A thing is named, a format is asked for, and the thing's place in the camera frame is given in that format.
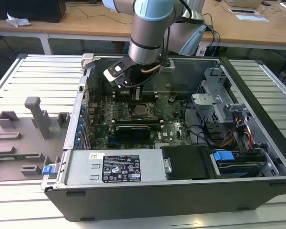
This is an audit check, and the metal socket cover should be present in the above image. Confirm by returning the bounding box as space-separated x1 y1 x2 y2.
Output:
128 102 156 119

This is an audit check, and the CPU socket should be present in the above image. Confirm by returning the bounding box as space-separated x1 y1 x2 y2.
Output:
127 102 157 120

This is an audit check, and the black RAM stick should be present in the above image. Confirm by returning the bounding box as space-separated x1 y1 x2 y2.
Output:
114 92 158 101

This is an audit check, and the black graphics card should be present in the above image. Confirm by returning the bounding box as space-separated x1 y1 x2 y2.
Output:
114 124 151 141

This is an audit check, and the green motherboard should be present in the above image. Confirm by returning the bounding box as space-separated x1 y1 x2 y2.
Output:
88 94 194 150

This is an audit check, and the wooden desk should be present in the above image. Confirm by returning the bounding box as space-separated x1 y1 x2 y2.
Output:
0 0 286 51

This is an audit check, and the metal drive cage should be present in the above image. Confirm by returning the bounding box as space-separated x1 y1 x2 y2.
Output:
190 68 248 125

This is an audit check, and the black plastic shroud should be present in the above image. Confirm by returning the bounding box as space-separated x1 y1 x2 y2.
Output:
161 146 216 181

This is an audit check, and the silver power supply unit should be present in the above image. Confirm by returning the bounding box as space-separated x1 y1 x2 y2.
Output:
66 150 167 186

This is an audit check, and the blue disk carrier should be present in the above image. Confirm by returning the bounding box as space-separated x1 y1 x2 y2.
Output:
214 150 234 162

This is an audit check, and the white framed dark panel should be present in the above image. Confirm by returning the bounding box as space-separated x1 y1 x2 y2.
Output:
228 8 259 15

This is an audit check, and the black PC case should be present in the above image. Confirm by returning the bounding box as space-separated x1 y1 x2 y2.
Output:
41 53 286 222

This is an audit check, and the black box on desk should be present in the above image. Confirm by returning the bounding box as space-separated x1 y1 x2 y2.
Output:
0 0 67 23

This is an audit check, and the white paper sheet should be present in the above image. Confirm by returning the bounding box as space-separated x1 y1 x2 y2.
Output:
235 14 269 22

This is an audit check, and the crumpled white paper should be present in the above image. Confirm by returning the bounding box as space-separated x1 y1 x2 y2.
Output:
6 12 31 27

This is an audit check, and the grey parts rack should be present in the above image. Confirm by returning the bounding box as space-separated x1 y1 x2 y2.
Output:
0 96 71 182

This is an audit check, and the green RAM stick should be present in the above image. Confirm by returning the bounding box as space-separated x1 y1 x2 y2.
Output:
0 154 40 161

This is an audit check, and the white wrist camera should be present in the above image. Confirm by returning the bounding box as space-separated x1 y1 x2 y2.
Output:
103 57 132 89

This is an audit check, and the small wrist camera box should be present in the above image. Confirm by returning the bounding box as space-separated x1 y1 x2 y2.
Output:
159 59 175 73

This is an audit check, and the blue cable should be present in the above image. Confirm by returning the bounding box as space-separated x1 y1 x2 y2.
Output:
204 23 221 57

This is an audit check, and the black cable bundle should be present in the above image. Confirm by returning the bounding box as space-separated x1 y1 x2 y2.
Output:
183 100 215 146

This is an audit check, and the coloured wire bundle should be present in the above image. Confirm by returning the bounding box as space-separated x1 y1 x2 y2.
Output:
220 128 253 148

